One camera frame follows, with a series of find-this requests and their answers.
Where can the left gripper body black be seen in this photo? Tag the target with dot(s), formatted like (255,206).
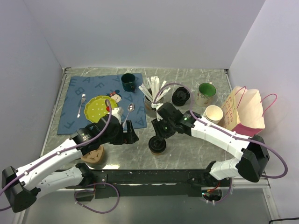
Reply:
(117,137)

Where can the silver spoon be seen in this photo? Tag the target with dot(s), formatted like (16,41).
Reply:
(131,107)

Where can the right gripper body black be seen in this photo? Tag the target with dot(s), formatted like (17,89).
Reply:
(164,129)

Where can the brown cardboard cup carrier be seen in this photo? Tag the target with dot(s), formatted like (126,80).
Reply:
(95,156)

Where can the black plastic cup lid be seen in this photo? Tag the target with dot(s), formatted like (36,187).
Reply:
(157,145)

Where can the yellow dotted plate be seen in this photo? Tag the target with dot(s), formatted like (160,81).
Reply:
(97,108)

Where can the stack of black lids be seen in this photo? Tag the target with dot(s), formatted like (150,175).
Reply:
(180,96)

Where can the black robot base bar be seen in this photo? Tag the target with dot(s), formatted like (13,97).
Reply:
(161,182)

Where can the green inside ceramic mug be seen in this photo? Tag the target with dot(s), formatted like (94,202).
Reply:
(205,94)

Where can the silver fork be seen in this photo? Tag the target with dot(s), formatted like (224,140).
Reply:
(83,98)

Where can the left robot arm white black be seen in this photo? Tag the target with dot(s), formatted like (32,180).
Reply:
(24,185)

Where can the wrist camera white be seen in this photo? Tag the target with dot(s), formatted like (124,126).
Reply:
(156,106)
(118,112)

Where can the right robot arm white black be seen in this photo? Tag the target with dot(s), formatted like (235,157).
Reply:
(250,156)

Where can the dark teal mug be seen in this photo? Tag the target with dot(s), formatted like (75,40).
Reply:
(128,82)

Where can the stack of paper cups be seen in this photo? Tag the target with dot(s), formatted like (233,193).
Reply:
(213,113)

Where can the blue alphabet placemat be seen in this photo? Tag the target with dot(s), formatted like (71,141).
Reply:
(99,86)

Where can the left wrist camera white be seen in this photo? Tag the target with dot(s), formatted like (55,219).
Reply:
(118,112)

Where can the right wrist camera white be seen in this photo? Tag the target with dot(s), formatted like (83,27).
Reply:
(156,106)

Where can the pink paper gift bag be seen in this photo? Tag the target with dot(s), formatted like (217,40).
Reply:
(243,112)

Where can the cartoon mouse coaster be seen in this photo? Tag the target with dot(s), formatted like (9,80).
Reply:
(115,95)

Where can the brown paper coffee cup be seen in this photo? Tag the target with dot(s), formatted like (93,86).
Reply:
(157,153)

